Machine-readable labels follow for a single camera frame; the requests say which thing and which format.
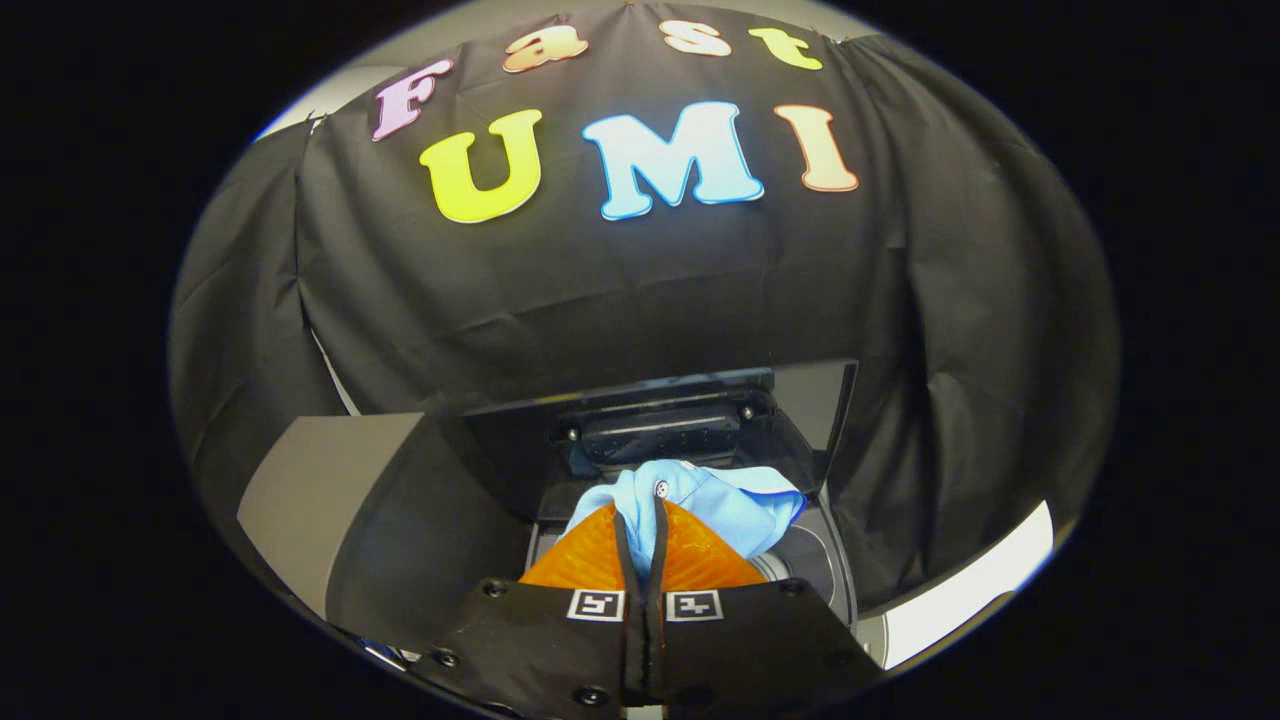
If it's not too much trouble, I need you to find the white flat board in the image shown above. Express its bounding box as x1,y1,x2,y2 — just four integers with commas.
885,500,1056,669

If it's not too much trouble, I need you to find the light blue polo shirt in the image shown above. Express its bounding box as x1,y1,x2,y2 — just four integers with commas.
562,460,807,586

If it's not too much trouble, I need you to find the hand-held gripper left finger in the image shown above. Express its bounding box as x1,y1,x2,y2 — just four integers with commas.
410,500,646,713

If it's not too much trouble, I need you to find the dark washing machine lid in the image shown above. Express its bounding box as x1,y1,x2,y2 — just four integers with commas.
460,362,859,521

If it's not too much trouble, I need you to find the black backdrop cloth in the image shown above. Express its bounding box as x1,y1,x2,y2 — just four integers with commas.
168,0,1121,611

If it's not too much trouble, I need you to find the grey cabinet with black top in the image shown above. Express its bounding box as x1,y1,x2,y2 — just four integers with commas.
237,412,531,651

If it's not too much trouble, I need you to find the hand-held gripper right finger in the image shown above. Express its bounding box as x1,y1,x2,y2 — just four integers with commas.
640,500,886,711

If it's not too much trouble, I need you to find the grey washing machine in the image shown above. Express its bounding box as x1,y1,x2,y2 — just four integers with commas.
520,490,891,671

